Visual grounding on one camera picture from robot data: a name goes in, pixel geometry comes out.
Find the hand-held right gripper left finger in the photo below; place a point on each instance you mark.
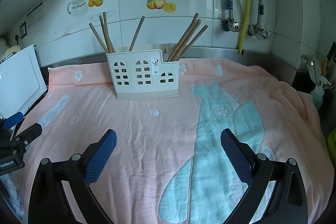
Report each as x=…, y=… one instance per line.
x=101, y=155

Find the wooden chopstick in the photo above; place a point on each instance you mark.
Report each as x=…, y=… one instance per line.
x=106, y=20
x=103, y=24
x=137, y=32
x=186, y=31
x=188, y=37
x=193, y=40
x=98, y=37

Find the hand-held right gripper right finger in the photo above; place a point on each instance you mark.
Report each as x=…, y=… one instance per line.
x=233, y=153

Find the white round container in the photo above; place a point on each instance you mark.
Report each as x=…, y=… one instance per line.
x=10, y=52

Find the white plastic utensil holder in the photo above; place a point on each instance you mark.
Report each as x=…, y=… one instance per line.
x=131, y=87

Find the yellow-green cloth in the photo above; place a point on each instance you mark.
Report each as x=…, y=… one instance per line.
x=332, y=142

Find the yellow gas pipe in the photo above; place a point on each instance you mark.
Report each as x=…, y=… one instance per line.
x=246, y=3

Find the pink printed towel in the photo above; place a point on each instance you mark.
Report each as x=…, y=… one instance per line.
x=157, y=134

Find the metal ladle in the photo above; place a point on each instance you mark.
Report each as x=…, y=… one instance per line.
x=309, y=61

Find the wall socket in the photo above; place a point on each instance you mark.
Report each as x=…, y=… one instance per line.
x=23, y=29

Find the white wall label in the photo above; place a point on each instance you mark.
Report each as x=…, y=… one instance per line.
x=34, y=15

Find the white plastic board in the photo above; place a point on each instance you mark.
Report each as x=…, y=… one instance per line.
x=21, y=82

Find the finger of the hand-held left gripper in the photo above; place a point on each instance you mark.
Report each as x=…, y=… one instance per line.
x=13, y=119
x=30, y=133

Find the person's left hand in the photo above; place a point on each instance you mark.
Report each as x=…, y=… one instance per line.
x=16, y=195

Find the metal valve with red knob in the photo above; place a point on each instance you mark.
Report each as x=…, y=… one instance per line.
x=233, y=26

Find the black kitchen utensil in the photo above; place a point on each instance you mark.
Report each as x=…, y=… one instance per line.
x=333, y=53

